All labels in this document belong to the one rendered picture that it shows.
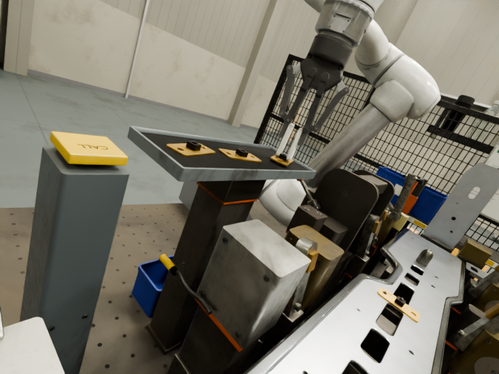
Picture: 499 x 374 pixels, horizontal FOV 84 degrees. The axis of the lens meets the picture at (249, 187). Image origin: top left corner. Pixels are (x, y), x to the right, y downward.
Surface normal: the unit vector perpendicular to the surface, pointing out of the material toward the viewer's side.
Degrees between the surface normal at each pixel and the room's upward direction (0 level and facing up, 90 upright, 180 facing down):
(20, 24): 90
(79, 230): 90
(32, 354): 0
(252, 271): 90
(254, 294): 90
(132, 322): 0
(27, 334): 0
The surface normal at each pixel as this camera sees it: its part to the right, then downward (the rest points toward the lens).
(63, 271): 0.69, 0.49
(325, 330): 0.36, -0.87
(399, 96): -0.46, 0.25
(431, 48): -0.70, -0.02
